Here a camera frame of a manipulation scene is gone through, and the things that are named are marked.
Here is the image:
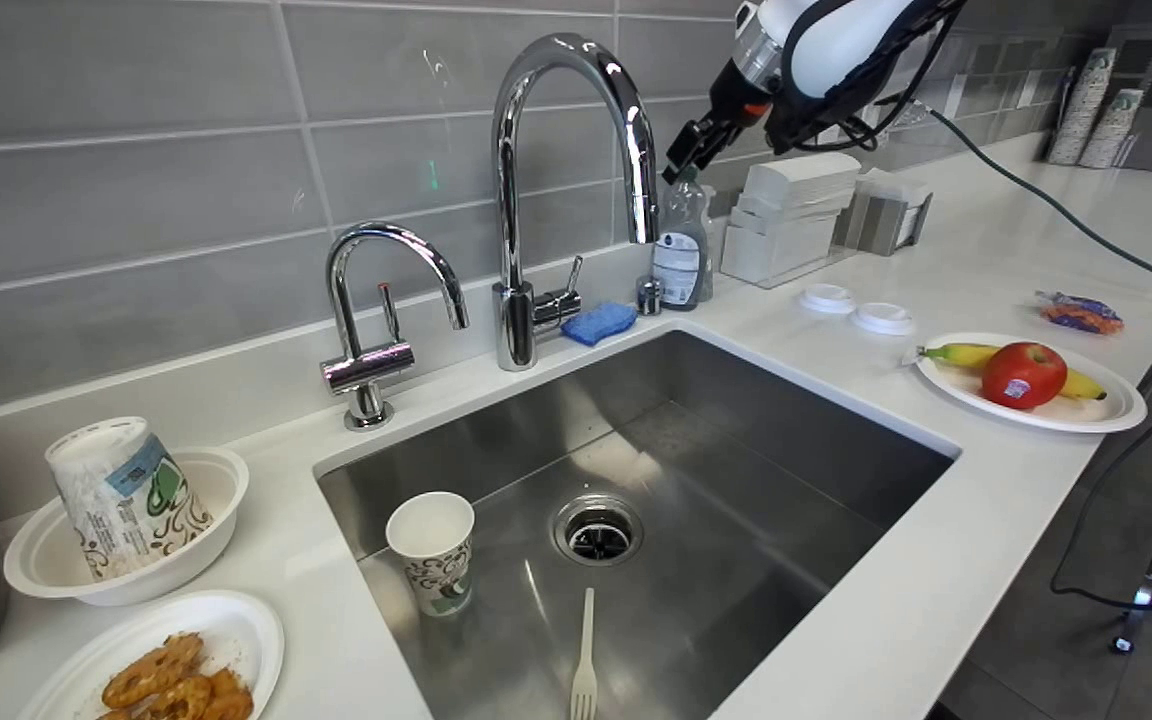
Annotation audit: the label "yellow banana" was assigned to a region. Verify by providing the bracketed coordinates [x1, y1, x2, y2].
[915, 337, 1115, 410]

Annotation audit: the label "blue sponge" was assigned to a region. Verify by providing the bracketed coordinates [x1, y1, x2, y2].
[557, 295, 645, 351]

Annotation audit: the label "white paper bowl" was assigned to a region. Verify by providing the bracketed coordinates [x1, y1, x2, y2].
[0, 444, 257, 612]

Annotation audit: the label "red apple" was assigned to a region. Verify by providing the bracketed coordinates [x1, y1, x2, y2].
[975, 337, 1071, 415]

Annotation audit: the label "white round lid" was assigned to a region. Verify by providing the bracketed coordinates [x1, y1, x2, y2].
[849, 295, 924, 344]
[793, 277, 861, 326]

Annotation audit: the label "white paper plate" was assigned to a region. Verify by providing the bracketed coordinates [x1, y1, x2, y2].
[906, 327, 1152, 441]

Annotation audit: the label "white napkin box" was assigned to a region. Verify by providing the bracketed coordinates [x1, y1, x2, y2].
[717, 147, 866, 295]

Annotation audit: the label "white plastic fork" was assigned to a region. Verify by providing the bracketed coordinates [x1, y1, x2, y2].
[563, 583, 603, 720]

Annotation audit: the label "stainless steel sink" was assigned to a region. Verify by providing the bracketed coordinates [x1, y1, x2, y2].
[310, 326, 964, 720]

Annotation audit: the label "tall chrome faucet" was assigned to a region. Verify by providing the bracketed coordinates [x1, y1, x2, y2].
[487, 27, 667, 378]

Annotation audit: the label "stack of paper cups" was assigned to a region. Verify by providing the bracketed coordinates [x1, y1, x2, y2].
[1074, 86, 1152, 178]
[1045, 45, 1123, 173]

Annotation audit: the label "fried food pieces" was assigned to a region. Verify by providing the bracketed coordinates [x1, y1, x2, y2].
[94, 629, 259, 720]

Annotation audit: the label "colourful snack packet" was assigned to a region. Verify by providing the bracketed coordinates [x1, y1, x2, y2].
[1031, 289, 1129, 339]

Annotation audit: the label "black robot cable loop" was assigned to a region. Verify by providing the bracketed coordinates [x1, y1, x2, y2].
[761, 0, 966, 162]

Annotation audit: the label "large printed paper cup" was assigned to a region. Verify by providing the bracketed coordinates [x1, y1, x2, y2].
[38, 411, 214, 583]

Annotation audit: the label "white plate with food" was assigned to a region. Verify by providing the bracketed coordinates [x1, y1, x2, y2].
[17, 583, 293, 720]

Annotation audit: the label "green cap dish soap bottle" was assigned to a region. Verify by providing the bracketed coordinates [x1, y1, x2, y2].
[645, 167, 719, 316]

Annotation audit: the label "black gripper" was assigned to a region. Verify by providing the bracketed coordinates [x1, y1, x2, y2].
[660, 0, 799, 189]

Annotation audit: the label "patterned paper cup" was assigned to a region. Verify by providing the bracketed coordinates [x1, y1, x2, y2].
[378, 487, 479, 619]

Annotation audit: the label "long black cable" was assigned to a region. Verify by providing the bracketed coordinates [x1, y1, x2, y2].
[912, 105, 1152, 619]

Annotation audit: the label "small chrome faucet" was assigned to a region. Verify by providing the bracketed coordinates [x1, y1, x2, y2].
[317, 218, 470, 438]

